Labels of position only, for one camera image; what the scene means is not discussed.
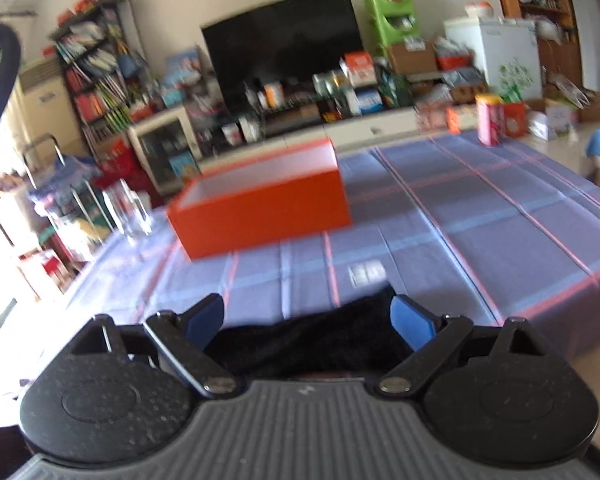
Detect black flat screen television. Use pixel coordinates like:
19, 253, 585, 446
201, 0, 363, 113

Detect white chest freezer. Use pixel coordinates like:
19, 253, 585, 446
443, 18, 543, 101

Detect white tv stand cabinet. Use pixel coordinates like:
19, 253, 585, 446
197, 107, 422, 172

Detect black cloth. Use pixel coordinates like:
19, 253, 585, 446
204, 286, 413, 380

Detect clear glass mason mug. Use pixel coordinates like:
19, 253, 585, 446
102, 179, 152, 246

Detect red white carton box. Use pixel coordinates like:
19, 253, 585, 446
19, 249, 73, 300

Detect beige standing air conditioner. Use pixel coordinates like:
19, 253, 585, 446
19, 58, 90, 156

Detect pink cylindrical canister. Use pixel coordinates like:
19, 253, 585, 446
476, 93, 504, 146

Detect blue plaid tablecloth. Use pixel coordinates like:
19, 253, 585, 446
64, 133, 600, 358

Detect orange white gift box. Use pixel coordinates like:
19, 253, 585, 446
446, 105, 478, 134

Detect wooden display shelf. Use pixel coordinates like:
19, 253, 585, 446
500, 0, 583, 86

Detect shopping trolley with bags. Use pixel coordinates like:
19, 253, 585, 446
22, 133, 114, 266

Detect green stacked plastic bins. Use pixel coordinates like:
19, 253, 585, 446
363, 0, 420, 54

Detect orange cardboard box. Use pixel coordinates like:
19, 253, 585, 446
166, 139, 352, 260

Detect black bookshelf with books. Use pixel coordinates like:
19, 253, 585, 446
50, 0, 140, 158

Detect white glass door cabinet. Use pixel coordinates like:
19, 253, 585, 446
128, 105, 202, 196

